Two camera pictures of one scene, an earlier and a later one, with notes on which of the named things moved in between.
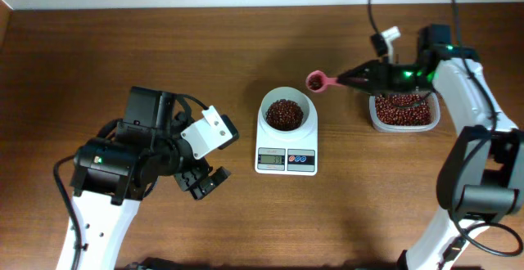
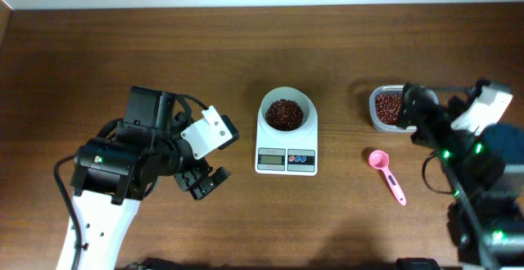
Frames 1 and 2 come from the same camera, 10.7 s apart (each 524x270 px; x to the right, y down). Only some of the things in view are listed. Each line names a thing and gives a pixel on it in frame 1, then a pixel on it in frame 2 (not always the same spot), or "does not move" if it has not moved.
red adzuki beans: x=402 y=110 does not move
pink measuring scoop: x=317 y=81 to x=380 y=159
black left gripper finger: x=184 y=179 does not move
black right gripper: x=377 y=74 to x=420 y=112
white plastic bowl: x=286 y=110 does not move
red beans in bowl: x=284 y=115 does not move
